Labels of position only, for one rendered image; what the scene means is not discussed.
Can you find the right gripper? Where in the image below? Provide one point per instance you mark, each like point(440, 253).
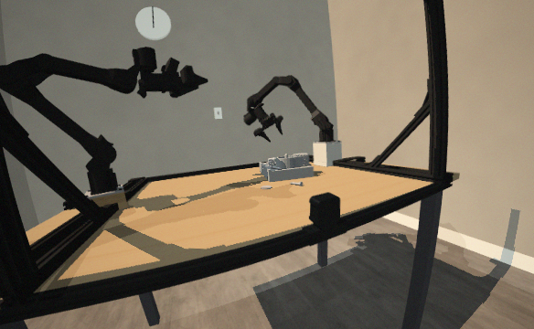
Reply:
point(260, 132)

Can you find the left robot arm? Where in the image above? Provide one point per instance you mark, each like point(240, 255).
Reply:
point(15, 80)

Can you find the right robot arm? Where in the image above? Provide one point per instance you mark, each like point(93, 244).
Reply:
point(255, 100)

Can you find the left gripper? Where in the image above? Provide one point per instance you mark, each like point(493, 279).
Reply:
point(186, 79)

